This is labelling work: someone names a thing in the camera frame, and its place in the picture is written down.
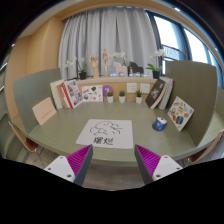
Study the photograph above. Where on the white wall socket left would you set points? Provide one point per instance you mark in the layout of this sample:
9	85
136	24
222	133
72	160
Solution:
131	87

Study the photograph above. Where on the white books stack left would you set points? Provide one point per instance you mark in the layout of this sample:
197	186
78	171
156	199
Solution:
55	93

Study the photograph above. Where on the small potted plant right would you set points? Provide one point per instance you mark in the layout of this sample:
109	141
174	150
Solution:
138	96

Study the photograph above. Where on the white illustrated picture card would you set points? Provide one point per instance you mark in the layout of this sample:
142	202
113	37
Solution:
92	93

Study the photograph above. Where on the wooden hand model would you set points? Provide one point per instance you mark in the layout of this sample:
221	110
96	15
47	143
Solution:
93	60

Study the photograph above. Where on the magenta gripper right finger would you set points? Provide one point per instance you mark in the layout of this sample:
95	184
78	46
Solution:
152	166

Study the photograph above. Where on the white books stack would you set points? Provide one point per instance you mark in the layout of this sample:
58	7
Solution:
164	100
55	93

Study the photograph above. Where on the small potted plant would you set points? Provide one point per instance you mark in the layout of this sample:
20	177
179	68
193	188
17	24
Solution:
110	97
138	96
122	96

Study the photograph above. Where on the small potted plant left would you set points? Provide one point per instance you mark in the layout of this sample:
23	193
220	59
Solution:
110	97

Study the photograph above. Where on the white orchid black pot right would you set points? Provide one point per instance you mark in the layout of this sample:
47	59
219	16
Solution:
155	68

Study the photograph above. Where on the small potted plant middle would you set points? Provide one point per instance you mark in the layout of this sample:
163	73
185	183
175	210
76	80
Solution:
122	96

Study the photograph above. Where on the wooden chair right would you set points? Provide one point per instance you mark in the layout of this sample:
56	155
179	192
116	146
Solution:
200	155

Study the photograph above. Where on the white wall socket right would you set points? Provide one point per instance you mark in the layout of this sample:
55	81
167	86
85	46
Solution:
144	88

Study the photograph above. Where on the black horse figurine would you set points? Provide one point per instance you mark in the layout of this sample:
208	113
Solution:
136	68

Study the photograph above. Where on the wooden chair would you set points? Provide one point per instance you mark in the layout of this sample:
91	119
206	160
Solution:
200	155
30	145

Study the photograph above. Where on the white orchid black pot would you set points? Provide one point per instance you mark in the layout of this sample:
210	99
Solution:
155	68
82	67

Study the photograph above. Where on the wooden mannequin figure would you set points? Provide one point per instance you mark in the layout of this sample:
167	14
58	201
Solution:
106	57

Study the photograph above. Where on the beige card with red text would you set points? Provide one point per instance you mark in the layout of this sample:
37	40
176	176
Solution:
44	110

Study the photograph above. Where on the grey curtain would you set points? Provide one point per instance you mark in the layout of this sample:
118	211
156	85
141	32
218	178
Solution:
114	29

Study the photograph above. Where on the pink horse figurine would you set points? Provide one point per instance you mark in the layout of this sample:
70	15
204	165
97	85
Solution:
120	69

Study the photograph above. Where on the blue and white mouse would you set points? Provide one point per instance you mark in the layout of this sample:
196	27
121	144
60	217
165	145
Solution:
159	124

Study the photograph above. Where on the dark cover leaning book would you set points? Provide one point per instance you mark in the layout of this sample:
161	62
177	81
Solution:
156	93

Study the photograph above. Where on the wooden chair left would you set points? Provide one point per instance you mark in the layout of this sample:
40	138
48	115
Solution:
30	145

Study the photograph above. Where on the purple round sign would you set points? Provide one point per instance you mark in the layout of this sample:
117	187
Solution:
106	89

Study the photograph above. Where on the white orchid middle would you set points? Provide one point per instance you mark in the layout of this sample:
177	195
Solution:
122	56

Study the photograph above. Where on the white books stack right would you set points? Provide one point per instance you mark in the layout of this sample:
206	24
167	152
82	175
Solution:
164	100

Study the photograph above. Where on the white printed mouse mat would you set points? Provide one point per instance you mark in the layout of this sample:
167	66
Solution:
104	133

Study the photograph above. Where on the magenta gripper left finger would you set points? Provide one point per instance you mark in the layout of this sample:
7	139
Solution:
74	167

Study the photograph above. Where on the red and white leaning book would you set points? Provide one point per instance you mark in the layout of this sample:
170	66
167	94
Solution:
72	93

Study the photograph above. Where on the white wall socket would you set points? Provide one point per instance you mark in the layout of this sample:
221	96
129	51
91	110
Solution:
144	88
131	87

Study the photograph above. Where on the white orchid black pot left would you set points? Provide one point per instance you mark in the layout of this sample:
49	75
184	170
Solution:
82	67

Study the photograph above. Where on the colourful illustrated book right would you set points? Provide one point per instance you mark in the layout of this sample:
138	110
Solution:
180	112

